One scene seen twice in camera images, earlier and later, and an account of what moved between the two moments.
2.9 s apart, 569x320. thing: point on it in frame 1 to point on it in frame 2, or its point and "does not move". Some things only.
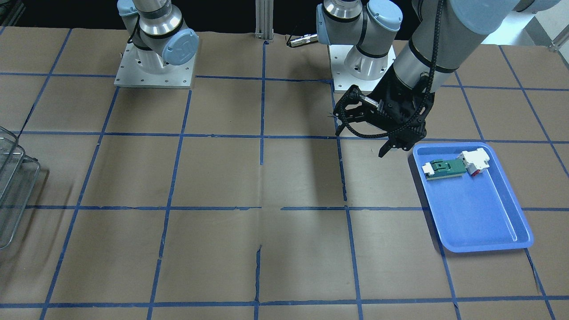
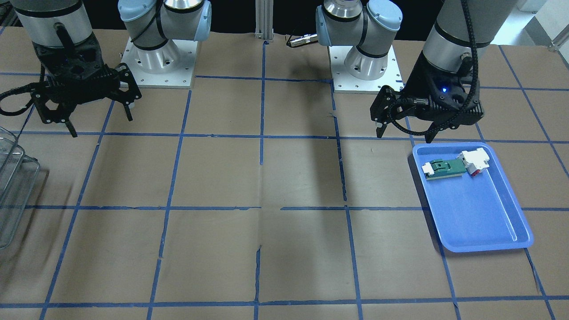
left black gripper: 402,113 to 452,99
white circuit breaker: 474,160 does not move
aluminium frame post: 264,13 does not move
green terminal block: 436,169 does not move
